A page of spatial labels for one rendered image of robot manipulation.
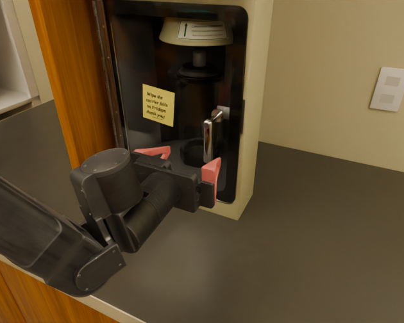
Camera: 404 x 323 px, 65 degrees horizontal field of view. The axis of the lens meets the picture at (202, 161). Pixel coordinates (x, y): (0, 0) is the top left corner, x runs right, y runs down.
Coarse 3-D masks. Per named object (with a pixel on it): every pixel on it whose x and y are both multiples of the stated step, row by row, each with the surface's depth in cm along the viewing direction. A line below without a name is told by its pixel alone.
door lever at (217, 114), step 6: (216, 114) 59; (222, 114) 59; (204, 120) 57; (210, 120) 56; (216, 120) 59; (204, 126) 57; (210, 126) 56; (204, 132) 58; (210, 132) 57; (204, 138) 58; (210, 138) 58; (204, 144) 59; (210, 144) 58; (204, 150) 60; (210, 150) 59; (204, 156) 60; (210, 156) 60
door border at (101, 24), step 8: (104, 8) 60; (96, 16) 61; (104, 16) 61; (96, 24) 62; (104, 24) 62; (104, 32) 63; (104, 40) 64; (104, 48) 65; (104, 56) 66; (104, 72) 67; (112, 72) 67; (112, 80) 68; (112, 88) 69; (112, 96) 70; (112, 104) 71; (112, 120) 73; (120, 120) 73; (120, 128) 74; (120, 136) 75; (120, 144) 76
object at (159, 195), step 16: (144, 176) 47; (160, 176) 44; (176, 176) 44; (192, 176) 44; (144, 192) 42; (160, 192) 42; (176, 192) 45; (192, 192) 44; (160, 208) 42; (192, 208) 46
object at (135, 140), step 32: (128, 0) 57; (128, 32) 60; (160, 32) 57; (192, 32) 55; (224, 32) 52; (128, 64) 64; (160, 64) 61; (192, 64) 58; (224, 64) 55; (128, 96) 68; (192, 96) 61; (224, 96) 58; (128, 128) 73; (160, 128) 68; (192, 128) 64; (224, 128) 61; (192, 160) 69; (224, 160) 65; (224, 192) 69
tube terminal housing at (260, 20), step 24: (144, 0) 57; (168, 0) 55; (192, 0) 53; (216, 0) 51; (240, 0) 50; (264, 0) 53; (264, 24) 56; (264, 48) 60; (264, 72) 64; (240, 144) 63; (240, 168) 66; (240, 192) 69
